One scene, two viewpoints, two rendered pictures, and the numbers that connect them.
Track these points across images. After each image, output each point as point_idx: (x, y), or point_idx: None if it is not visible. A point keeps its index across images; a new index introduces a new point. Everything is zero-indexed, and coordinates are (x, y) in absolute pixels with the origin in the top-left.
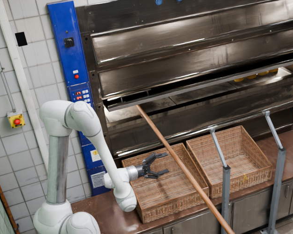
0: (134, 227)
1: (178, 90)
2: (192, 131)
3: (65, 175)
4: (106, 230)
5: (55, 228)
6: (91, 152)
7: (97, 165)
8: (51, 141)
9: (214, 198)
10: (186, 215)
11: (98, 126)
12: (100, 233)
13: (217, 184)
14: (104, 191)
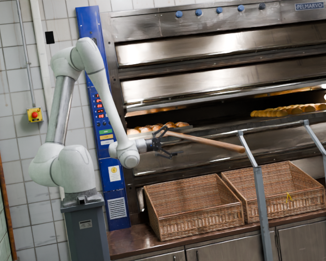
0: (149, 244)
1: (202, 97)
2: (227, 159)
3: (67, 116)
4: (116, 247)
5: (47, 162)
6: (109, 168)
7: (115, 187)
8: (57, 81)
9: (251, 221)
10: (214, 234)
11: (100, 63)
12: (108, 249)
13: (253, 201)
14: (123, 226)
